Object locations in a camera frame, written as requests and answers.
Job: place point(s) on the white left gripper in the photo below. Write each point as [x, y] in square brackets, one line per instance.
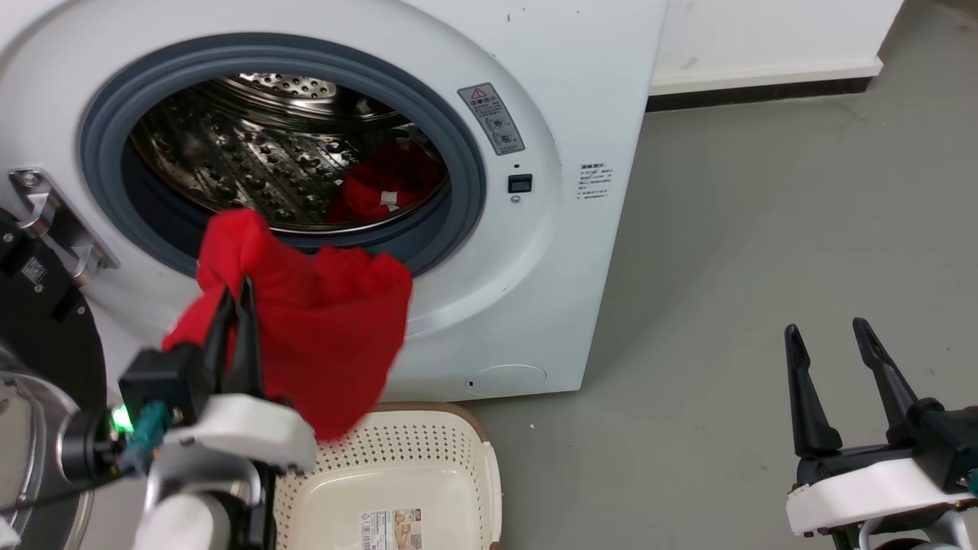
[244, 428]

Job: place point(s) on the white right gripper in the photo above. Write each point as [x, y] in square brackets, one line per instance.
[863, 496]

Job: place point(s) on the red garment with white label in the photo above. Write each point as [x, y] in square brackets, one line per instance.
[382, 179]

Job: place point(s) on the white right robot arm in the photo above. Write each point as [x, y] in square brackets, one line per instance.
[940, 535]

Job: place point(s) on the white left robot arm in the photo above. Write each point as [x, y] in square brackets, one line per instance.
[179, 519]

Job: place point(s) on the beige perforated laundry basket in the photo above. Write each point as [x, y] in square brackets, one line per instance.
[428, 458]

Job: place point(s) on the paper label in basket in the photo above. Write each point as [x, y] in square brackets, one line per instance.
[390, 529]

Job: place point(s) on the white front-load washing machine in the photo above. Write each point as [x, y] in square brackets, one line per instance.
[581, 76]

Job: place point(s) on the black chrome washer door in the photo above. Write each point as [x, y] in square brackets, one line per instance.
[46, 359]

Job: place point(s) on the perforated steel washer drum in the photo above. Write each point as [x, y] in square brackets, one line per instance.
[229, 153]

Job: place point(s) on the chrome washer door hinge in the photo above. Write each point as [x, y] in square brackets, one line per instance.
[55, 221]

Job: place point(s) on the round white filter cover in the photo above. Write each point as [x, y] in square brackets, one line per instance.
[506, 380]

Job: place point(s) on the grey rubber door seal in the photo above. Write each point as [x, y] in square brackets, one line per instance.
[466, 191]

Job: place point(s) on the small printed text label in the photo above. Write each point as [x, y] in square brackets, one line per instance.
[594, 181]

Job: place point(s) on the black square door latch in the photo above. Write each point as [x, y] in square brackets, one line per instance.
[520, 183]

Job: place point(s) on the grey warning sticker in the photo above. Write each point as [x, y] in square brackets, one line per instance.
[491, 118]

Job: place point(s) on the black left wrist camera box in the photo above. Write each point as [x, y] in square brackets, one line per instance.
[160, 378]

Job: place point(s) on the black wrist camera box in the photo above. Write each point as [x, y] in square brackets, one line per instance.
[160, 378]
[947, 443]

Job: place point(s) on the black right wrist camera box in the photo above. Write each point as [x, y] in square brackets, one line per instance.
[947, 443]

